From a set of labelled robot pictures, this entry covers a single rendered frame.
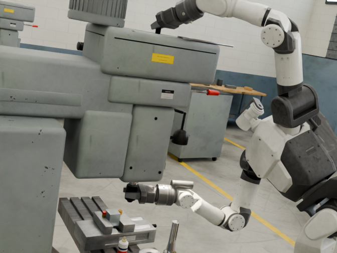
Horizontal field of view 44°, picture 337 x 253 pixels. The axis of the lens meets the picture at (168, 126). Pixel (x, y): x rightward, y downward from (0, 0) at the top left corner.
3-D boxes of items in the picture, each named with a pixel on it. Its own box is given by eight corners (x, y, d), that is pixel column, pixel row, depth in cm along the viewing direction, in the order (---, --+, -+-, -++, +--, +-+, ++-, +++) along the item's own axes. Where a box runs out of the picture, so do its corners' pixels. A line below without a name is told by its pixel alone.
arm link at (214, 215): (193, 210, 190) (225, 230, 196) (201, 219, 180) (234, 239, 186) (206, 191, 190) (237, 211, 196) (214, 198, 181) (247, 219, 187)
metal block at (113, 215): (113, 219, 198) (115, 208, 197) (119, 225, 193) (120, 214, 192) (103, 220, 195) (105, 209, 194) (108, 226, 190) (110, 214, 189)
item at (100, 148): (102, 157, 180) (111, 98, 174) (124, 179, 159) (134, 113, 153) (57, 157, 170) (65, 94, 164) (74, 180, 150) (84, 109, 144)
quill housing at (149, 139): (143, 165, 188) (155, 95, 181) (164, 183, 171) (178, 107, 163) (103, 165, 179) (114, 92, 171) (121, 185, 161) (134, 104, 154)
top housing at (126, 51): (182, 75, 187) (189, 37, 184) (215, 86, 165) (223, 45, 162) (79, 61, 164) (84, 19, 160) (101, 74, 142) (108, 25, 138)
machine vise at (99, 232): (140, 227, 213) (144, 207, 210) (154, 242, 201) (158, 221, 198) (73, 234, 194) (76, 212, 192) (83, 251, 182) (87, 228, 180)
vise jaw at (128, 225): (121, 216, 205) (122, 209, 204) (134, 231, 193) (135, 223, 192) (109, 217, 202) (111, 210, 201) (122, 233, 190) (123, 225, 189)
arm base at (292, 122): (319, 121, 157) (297, 106, 165) (325, 92, 149) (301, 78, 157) (289, 136, 152) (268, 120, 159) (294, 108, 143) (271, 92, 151)
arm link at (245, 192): (236, 224, 199) (251, 179, 198) (249, 235, 187) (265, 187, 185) (215, 219, 196) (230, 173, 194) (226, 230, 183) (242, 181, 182)
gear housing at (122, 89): (160, 95, 184) (164, 73, 182) (188, 109, 164) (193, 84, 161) (86, 88, 168) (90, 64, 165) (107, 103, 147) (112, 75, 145)
